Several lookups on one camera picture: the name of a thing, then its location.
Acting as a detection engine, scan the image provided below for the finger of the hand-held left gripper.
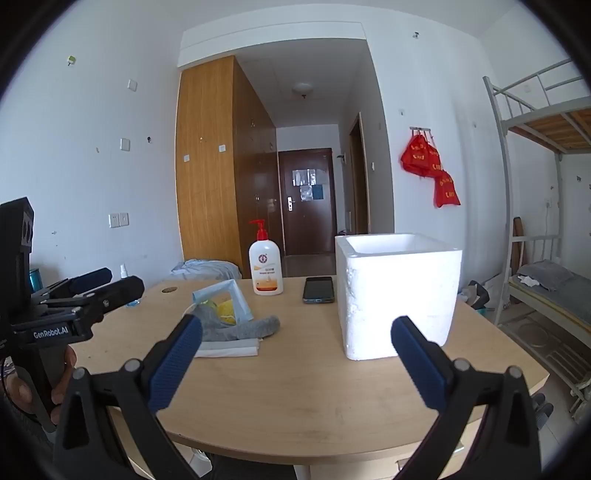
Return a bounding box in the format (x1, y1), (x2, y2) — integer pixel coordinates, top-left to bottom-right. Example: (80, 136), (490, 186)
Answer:
(31, 268), (113, 300)
(39, 275), (146, 324)

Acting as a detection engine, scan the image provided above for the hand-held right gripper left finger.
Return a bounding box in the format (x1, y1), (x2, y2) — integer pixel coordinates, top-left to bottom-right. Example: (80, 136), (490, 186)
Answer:
(52, 315), (204, 480)

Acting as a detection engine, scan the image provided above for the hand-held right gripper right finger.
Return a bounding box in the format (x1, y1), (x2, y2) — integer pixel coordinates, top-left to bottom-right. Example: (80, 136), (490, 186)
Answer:
(390, 316), (543, 480)

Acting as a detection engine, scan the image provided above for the white tissue paper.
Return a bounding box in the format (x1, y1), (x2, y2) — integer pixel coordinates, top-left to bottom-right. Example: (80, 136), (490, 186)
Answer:
(194, 338), (263, 359)

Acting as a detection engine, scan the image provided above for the yellow foam net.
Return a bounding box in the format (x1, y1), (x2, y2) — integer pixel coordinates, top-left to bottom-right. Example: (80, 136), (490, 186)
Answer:
(213, 299), (237, 325)

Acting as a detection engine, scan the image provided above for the white foam box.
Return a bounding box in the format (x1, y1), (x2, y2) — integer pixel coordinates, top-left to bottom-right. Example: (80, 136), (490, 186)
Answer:
(334, 233), (463, 361)

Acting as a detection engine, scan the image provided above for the grey sock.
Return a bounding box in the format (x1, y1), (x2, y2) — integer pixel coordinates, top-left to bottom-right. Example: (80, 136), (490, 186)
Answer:
(191, 305), (281, 343)

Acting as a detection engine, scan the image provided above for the floral tissue pack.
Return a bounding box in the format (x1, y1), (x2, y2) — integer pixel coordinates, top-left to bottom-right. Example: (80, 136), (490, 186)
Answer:
(191, 278), (254, 324)

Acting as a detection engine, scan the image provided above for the person's left hand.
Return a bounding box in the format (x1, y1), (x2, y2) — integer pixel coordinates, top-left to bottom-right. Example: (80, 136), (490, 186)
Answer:
(9, 345), (78, 425)

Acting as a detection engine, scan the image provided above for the blue spray bottle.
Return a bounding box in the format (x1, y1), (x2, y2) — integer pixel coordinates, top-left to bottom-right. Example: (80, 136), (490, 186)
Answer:
(119, 264), (140, 308)

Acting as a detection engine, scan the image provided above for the pale blue cloth pile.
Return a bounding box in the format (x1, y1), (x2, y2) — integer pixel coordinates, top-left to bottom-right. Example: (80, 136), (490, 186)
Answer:
(171, 258), (243, 281)

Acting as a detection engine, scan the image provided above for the black bag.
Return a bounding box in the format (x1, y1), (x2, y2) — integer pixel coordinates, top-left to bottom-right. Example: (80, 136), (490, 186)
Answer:
(464, 279), (492, 310)

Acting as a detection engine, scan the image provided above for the black smartphone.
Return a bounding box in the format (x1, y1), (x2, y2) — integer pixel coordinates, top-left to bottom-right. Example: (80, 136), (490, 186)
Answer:
(302, 276), (335, 304)

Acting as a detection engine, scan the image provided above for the white lotion pump bottle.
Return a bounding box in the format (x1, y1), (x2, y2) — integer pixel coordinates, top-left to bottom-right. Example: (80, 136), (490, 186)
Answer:
(248, 219), (284, 296)

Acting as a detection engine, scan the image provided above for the grey mattress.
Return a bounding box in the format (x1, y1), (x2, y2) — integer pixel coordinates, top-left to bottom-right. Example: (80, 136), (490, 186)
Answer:
(508, 272), (591, 335)

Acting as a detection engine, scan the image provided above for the wooden board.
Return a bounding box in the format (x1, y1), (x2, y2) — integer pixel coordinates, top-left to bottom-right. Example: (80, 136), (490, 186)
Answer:
(513, 217), (527, 273)

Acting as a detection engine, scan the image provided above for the wooden wardrobe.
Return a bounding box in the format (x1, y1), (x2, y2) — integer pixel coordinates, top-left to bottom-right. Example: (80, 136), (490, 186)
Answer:
(174, 55), (287, 280)

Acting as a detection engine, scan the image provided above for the grey pillow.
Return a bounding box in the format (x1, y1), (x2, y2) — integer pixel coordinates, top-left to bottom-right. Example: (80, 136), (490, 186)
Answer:
(517, 259), (577, 291)

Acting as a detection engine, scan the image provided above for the dark brown door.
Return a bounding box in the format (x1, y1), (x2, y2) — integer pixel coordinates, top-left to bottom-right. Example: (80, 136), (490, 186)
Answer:
(277, 148), (335, 257)

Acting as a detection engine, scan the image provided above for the metal bunk bed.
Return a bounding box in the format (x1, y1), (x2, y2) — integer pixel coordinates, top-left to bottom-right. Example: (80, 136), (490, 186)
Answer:
(482, 58), (591, 425)

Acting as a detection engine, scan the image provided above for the red drawstring bag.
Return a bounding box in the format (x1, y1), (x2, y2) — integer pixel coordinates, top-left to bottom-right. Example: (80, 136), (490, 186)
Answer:
(433, 170), (461, 208)
(400, 134), (430, 178)
(422, 138), (444, 178)

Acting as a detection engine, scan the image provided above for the brown side door frame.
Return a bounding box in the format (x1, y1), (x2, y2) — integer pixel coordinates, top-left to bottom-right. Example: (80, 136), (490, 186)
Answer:
(348, 113), (370, 234)

